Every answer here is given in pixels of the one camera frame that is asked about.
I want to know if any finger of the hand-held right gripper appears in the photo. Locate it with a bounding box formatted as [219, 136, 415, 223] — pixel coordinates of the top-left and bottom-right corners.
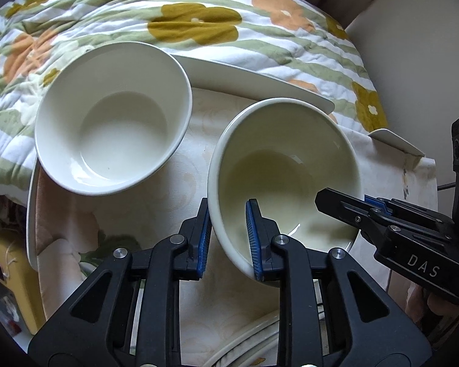
[315, 188, 391, 244]
[364, 195, 454, 242]

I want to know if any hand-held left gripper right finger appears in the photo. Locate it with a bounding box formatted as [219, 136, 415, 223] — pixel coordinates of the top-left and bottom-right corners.
[245, 199, 433, 367]

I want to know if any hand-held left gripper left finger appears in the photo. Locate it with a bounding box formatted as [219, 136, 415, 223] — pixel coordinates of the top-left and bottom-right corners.
[28, 198, 212, 367]

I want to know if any cream round bowl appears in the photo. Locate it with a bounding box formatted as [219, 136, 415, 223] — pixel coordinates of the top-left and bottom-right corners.
[207, 98, 364, 281]

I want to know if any person's right hand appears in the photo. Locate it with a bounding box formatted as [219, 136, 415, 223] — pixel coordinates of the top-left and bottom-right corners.
[426, 294, 459, 328]

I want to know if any white plain plate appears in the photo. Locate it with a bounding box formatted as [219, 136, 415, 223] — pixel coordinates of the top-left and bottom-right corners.
[208, 308, 322, 367]

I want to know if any white round bowl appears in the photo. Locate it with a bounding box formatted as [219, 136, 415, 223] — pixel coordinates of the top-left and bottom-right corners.
[34, 41, 194, 196]

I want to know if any white tray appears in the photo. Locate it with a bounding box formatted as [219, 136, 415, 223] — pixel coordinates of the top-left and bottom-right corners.
[26, 54, 426, 273]

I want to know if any yellow stool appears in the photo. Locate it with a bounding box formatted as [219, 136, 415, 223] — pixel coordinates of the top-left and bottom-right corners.
[0, 233, 36, 334]

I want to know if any floral striped blanket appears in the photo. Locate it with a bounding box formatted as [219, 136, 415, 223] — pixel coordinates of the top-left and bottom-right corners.
[0, 0, 389, 208]

